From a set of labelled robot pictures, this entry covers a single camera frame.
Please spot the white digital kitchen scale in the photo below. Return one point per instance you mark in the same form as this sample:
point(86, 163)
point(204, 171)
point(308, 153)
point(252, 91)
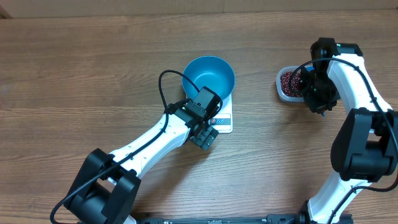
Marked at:
point(223, 121)

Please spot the blue metal bowl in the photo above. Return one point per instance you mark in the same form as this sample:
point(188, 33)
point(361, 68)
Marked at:
point(212, 72)

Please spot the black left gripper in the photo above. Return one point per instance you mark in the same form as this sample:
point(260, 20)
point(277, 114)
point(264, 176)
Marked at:
point(206, 138)

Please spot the red adzuki beans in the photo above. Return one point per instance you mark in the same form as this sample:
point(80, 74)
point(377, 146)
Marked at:
point(290, 86)

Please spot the blue plastic measuring scoop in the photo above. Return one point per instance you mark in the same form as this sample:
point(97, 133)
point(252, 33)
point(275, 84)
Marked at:
point(309, 68)

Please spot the clear plastic food container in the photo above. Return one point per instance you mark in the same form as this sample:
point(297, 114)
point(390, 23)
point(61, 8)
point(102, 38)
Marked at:
point(281, 95)

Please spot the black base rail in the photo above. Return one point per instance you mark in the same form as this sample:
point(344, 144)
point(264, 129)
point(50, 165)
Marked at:
point(269, 219)

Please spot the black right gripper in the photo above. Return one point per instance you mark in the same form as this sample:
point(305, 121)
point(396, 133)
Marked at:
point(317, 106)

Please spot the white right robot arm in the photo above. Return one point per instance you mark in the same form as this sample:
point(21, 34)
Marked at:
point(365, 148)

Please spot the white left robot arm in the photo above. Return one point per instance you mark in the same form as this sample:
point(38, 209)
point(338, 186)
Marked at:
point(106, 185)

